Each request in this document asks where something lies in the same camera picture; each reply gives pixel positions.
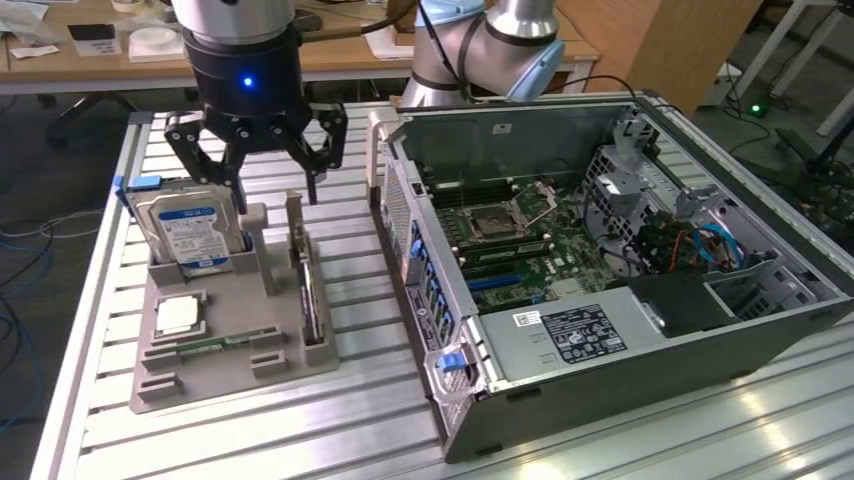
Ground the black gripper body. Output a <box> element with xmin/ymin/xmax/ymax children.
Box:
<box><xmin>182</xmin><ymin>25</ymin><xmax>315</xmax><ymax>152</ymax></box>

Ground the black graphics card with fan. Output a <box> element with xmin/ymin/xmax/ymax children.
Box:
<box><xmin>284</xmin><ymin>189</ymin><xmax>332</xmax><ymax>351</ymax></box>

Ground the hard disk in blue caddy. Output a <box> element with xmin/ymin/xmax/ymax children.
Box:
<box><xmin>112</xmin><ymin>169</ymin><xmax>252</xmax><ymax>279</ymax></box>

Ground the white tape holder box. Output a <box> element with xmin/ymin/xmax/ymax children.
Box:
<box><xmin>127</xmin><ymin>27</ymin><xmax>188</xmax><ymax>65</ymax></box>

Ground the black chair base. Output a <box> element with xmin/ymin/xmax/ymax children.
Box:
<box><xmin>39</xmin><ymin>92</ymin><xmax>142</xmax><ymax>149</ymax></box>

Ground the white paper stack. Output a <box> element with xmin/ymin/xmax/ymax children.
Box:
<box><xmin>362</xmin><ymin>22</ymin><xmax>416</xmax><ymax>61</ymax></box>

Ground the wooden desk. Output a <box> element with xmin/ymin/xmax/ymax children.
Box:
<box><xmin>0</xmin><ymin>0</ymin><xmax>602</xmax><ymax>96</ymax></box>

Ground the black and white box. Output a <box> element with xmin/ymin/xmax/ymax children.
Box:
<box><xmin>65</xmin><ymin>23</ymin><xmax>123</xmax><ymax>57</ymax></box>

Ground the CPU socket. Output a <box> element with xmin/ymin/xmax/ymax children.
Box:
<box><xmin>466</xmin><ymin>202</ymin><xmax>529</xmax><ymax>241</ymax></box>

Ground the silver CPU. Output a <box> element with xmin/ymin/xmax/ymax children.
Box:
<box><xmin>154</xmin><ymin>295</ymin><xmax>206</xmax><ymax>339</ymax></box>

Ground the installed RAM stick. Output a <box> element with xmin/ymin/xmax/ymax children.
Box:
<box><xmin>459</xmin><ymin>242</ymin><xmax>546</xmax><ymax>264</ymax></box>

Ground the metal socket cover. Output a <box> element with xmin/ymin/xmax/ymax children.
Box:
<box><xmin>510</xmin><ymin>182</ymin><xmax>569</xmax><ymax>221</ymax></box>

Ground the green RAM stick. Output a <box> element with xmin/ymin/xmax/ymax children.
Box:
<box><xmin>174</xmin><ymin>327</ymin><xmax>279</xmax><ymax>354</ymax></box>

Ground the grey plastic parts rack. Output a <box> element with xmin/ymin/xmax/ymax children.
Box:
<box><xmin>130</xmin><ymin>192</ymin><xmax>342</xmax><ymax>416</ymax></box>

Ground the grey perforated disk bay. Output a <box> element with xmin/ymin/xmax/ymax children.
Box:
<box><xmin>583</xmin><ymin>144</ymin><xmax>675</xmax><ymax>241</ymax></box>

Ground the grey power supply unit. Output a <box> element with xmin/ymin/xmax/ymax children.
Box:
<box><xmin>476</xmin><ymin>287</ymin><xmax>669</xmax><ymax>384</ymax></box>

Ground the wooden cabinet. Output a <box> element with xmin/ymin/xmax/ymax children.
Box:
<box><xmin>586</xmin><ymin>0</ymin><xmax>766</xmax><ymax>116</ymax></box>

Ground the dark grey open PC case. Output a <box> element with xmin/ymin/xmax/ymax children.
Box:
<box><xmin>366</xmin><ymin>89</ymin><xmax>854</xmax><ymax>464</ymax></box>

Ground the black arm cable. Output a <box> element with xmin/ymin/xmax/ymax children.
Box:
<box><xmin>296</xmin><ymin>0</ymin><xmax>472</xmax><ymax>99</ymax></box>

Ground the white floor cable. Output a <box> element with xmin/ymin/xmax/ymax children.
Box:
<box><xmin>0</xmin><ymin>209</ymin><xmax>106</xmax><ymax>239</ymax></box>

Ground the blue floor cable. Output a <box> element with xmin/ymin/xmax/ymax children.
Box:
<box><xmin>0</xmin><ymin>239</ymin><xmax>52</xmax><ymax>431</ymax></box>

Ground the black cable over case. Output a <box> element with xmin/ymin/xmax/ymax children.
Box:
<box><xmin>546</xmin><ymin>74</ymin><xmax>669</xmax><ymax>109</ymax></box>

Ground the orange wire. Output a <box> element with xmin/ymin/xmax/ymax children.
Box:
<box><xmin>670</xmin><ymin>232</ymin><xmax>709</xmax><ymax>271</ymax></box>

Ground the blue wire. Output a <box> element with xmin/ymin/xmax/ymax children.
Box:
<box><xmin>693</xmin><ymin>224</ymin><xmax>746</xmax><ymax>271</ymax></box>

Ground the white desk frame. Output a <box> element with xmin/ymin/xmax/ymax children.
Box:
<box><xmin>730</xmin><ymin>0</ymin><xmax>854</xmax><ymax>136</ymax></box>

